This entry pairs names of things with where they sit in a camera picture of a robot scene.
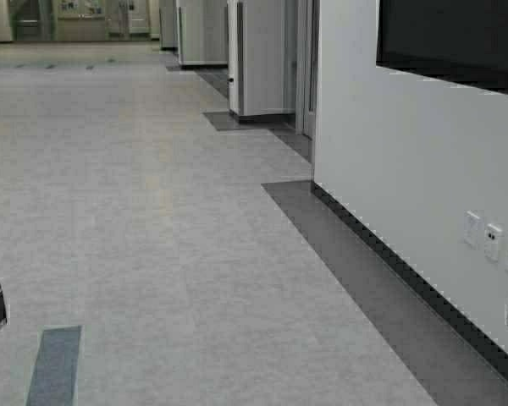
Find dark wall window panel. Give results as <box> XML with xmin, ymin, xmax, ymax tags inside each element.
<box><xmin>376</xmin><ymin>0</ymin><xmax>508</xmax><ymax>95</ymax></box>

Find white wall outlet plate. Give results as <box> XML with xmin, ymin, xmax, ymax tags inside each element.
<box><xmin>463</xmin><ymin>211</ymin><xmax>483</xmax><ymax>248</ymax></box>

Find blue floor tape strip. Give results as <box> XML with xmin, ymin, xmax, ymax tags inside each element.
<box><xmin>25</xmin><ymin>326</ymin><xmax>82</xmax><ymax>406</ymax></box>

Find white column with metal guard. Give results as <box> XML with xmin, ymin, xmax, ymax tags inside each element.
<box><xmin>227</xmin><ymin>0</ymin><xmax>298</xmax><ymax>123</ymax></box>

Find white wall socket plate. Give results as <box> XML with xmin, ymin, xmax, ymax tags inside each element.
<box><xmin>483</xmin><ymin>223</ymin><xmax>503</xmax><ymax>261</ymax></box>

